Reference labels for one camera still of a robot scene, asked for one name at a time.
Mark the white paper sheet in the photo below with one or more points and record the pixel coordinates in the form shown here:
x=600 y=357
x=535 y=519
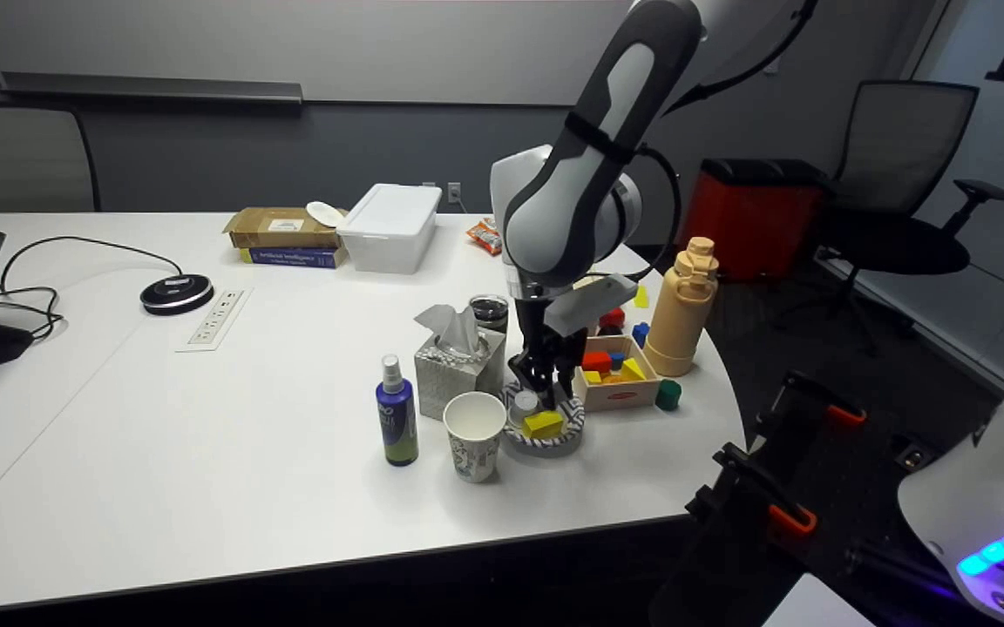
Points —
x=816 y=602

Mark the white label strip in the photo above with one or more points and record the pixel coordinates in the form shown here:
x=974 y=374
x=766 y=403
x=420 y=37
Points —
x=212 y=320

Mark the patterned blue bowl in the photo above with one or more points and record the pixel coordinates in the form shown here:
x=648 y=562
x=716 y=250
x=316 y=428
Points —
x=548 y=443

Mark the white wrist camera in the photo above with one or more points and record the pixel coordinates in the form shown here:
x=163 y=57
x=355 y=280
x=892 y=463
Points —
x=593 y=299

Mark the white paper cup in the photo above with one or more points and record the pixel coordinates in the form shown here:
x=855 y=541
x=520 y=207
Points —
x=475 y=441

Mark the white wall outlet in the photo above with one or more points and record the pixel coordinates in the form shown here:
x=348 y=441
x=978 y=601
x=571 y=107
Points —
x=456 y=191

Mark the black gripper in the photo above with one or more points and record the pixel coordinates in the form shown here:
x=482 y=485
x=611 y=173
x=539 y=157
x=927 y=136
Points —
x=539 y=319

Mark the red bin with black lid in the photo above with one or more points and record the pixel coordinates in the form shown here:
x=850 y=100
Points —
x=759 y=222

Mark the wooden tray box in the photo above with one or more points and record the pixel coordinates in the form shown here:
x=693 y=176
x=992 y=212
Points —
x=627 y=391

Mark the white plastic container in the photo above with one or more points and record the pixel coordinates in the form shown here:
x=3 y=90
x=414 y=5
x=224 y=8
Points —
x=392 y=227

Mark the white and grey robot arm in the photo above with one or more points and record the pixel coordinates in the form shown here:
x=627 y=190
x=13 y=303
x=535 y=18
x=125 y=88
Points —
x=593 y=151

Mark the grey tissue box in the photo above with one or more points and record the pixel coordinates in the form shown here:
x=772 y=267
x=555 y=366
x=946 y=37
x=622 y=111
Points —
x=456 y=366

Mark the black office chair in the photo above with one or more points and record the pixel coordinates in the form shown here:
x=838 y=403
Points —
x=906 y=151

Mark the beige chair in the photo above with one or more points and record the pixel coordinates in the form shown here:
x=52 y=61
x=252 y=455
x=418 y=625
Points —
x=15 y=157

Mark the green block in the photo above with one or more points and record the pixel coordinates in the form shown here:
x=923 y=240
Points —
x=669 y=396

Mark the small yellow block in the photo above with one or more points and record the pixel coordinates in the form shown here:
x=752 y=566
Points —
x=644 y=298

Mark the small white object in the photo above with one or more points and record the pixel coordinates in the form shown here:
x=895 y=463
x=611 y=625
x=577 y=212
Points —
x=524 y=403

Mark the yellow triangular block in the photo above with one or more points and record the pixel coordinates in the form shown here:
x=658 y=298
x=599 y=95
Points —
x=632 y=370

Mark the blue spray bottle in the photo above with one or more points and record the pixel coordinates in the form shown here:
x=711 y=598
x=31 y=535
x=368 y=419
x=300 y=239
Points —
x=397 y=424

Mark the black round speaker puck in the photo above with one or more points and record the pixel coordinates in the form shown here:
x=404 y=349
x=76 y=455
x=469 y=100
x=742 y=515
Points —
x=176 y=294

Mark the red snack packet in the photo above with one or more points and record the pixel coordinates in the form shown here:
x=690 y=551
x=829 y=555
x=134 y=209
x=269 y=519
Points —
x=482 y=234

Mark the white device with blue light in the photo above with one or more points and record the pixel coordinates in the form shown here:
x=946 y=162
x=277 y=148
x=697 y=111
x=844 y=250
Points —
x=995 y=500

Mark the red knobby block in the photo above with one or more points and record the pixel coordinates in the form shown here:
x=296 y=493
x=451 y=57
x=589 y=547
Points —
x=611 y=319

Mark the black cup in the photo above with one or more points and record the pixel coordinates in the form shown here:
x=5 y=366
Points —
x=491 y=313

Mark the grey whiteboard tray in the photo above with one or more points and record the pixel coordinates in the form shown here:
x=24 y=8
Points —
x=155 y=88

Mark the blue book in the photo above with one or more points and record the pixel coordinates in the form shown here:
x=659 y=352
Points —
x=296 y=256

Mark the blue block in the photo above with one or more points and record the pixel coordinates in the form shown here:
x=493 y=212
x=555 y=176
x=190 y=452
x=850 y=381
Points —
x=639 y=331

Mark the brown cardboard box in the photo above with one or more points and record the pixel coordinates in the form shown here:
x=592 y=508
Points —
x=282 y=224

